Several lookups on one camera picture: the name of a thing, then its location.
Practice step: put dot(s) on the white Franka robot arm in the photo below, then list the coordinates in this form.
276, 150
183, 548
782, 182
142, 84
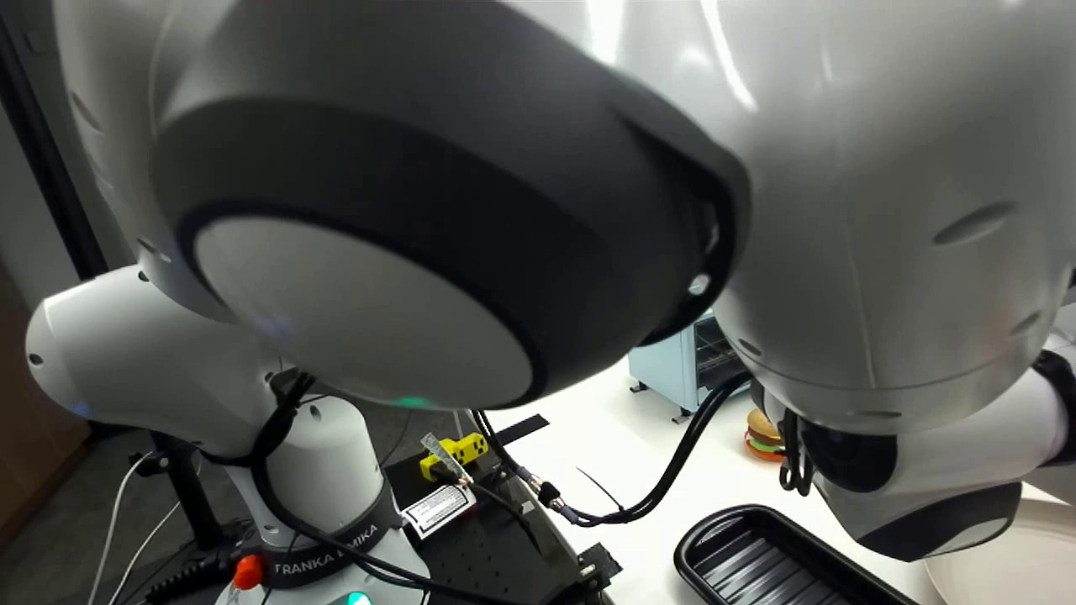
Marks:
448, 168

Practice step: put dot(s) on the silver label plate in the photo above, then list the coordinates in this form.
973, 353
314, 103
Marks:
440, 508

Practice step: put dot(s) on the yellow clamp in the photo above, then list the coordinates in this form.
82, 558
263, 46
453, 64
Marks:
459, 451

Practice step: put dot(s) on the black ridged tray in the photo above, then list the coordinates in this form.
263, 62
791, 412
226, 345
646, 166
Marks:
763, 558

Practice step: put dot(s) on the white bottle orange cap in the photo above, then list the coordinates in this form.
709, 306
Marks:
245, 577

